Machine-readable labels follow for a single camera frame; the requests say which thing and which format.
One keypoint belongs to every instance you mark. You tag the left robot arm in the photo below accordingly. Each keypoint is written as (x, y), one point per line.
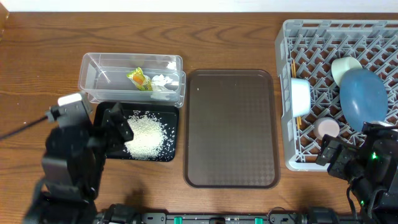
(73, 162)

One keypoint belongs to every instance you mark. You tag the large dark blue bowl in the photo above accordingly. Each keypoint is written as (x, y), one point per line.
(363, 98)

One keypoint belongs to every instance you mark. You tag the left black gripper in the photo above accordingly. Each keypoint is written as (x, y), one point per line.
(124, 126)

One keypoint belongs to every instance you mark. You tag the black plastic bin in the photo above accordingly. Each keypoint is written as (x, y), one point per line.
(172, 118)

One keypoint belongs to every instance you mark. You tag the grey dishwasher rack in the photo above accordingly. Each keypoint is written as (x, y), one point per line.
(310, 46)

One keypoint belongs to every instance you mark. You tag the white tissue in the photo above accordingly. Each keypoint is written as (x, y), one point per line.
(159, 82)

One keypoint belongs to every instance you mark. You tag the brown plastic serving tray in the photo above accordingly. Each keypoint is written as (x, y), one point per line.
(231, 135)

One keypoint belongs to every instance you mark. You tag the yellow green snack wrapper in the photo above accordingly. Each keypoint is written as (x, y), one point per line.
(142, 82)

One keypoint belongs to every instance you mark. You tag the clear plastic bin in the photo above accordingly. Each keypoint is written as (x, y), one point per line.
(103, 78)

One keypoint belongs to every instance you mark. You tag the small mint green bowl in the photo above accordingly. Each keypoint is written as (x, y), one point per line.
(340, 66)

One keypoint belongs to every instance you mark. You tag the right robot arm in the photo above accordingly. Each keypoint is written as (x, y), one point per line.
(370, 170)

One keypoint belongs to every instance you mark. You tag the white pink paper cup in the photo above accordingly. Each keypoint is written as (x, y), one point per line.
(326, 125)

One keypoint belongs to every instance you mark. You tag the pile of white rice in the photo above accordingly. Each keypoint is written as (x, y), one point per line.
(146, 137)

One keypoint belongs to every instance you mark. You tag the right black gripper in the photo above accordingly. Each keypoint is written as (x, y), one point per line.
(345, 152)

